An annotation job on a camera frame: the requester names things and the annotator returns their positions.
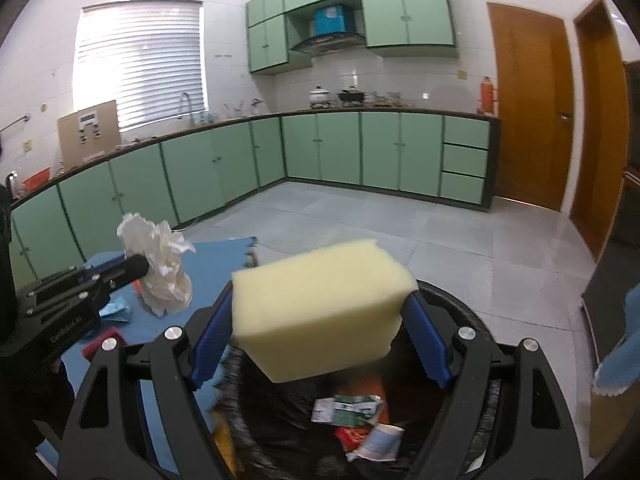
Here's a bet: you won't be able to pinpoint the cardboard box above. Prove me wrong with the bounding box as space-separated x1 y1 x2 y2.
56 100 122 170

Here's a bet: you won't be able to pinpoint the light blue wrapper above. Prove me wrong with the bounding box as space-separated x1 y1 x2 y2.
99 295 133 321

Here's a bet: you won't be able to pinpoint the green upper kitchen cabinets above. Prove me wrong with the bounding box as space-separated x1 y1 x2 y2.
245 0 461 76

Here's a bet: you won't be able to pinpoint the blue box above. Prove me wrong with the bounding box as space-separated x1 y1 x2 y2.
312 5 347 37

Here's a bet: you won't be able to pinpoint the white window blind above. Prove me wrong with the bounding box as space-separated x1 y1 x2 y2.
74 0 206 133

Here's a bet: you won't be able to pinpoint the red plastic basin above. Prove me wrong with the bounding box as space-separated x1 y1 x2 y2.
22 167 52 192

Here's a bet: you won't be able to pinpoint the blue white paper cup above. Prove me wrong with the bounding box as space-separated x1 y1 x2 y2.
346 422 405 462

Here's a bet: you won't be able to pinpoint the yellow sponge block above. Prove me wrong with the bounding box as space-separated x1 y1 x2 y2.
231 239 420 385

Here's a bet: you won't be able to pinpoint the wooden door with handle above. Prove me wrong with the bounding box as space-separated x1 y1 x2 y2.
486 2 576 212

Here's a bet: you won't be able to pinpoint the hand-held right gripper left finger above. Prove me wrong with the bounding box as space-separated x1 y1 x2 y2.
59 280 236 480

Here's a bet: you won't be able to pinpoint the orange thermos flask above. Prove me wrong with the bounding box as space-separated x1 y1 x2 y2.
479 76 496 115

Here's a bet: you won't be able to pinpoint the green lower kitchen cabinets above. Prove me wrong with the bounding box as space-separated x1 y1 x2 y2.
7 111 501 286

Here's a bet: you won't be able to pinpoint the green kitchen cabinets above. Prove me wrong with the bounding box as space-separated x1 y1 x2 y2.
245 0 461 76
7 111 501 286

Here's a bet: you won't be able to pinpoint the range hood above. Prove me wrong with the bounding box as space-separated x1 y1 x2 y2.
290 32 366 56

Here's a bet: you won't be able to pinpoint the metal towel rail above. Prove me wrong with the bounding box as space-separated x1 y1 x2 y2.
0 113 32 133

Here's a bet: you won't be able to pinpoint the trash bin with black bag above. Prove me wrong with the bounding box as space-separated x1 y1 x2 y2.
210 280 506 480

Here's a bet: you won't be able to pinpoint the black glass cabinet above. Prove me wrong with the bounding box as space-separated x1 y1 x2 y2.
582 60 640 361

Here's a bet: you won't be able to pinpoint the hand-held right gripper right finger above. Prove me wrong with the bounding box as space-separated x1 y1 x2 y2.
402 290 586 480

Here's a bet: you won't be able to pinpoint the red crumpled wrapper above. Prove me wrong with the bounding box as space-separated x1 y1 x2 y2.
82 327 126 361

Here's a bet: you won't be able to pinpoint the red snack packet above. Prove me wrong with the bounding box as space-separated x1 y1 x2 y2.
334 425 368 453

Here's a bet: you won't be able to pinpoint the green white carton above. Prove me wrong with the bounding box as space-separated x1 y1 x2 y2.
311 394 386 428

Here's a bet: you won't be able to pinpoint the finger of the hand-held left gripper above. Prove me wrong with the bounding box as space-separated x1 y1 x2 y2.
82 254 126 273
15 254 151 313

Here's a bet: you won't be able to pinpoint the blue scalloped cloth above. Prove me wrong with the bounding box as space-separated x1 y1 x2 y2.
592 280 640 397

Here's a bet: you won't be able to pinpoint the blue scalloped mat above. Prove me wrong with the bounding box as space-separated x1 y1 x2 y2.
35 237 261 476

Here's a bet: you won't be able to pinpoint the white tissue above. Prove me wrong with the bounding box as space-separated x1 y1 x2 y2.
116 212 197 318

